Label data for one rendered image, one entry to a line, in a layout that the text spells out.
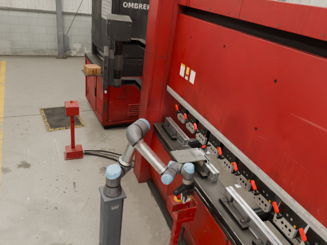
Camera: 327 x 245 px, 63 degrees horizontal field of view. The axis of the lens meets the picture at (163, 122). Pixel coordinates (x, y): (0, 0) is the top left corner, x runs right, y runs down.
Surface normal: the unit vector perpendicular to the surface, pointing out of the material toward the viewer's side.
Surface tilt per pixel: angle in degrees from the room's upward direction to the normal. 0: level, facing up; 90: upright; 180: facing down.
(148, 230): 0
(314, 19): 90
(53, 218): 0
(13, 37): 90
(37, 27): 90
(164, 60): 90
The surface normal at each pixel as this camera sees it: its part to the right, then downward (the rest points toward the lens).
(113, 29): 0.18, 0.47
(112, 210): 0.44, 0.45
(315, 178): -0.92, 0.07
